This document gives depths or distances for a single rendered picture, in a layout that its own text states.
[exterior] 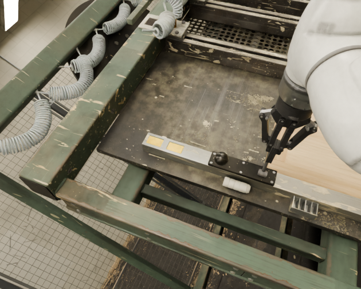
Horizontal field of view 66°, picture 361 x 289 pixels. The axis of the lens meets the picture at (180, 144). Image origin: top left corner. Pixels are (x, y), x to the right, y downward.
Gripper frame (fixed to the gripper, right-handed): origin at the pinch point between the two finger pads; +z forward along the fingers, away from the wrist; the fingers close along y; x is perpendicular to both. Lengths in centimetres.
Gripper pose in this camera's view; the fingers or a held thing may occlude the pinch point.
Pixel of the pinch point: (273, 151)
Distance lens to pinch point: 76.6
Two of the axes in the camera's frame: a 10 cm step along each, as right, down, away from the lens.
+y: 9.3, 2.9, -2.1
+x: 3.6, -7.7, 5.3
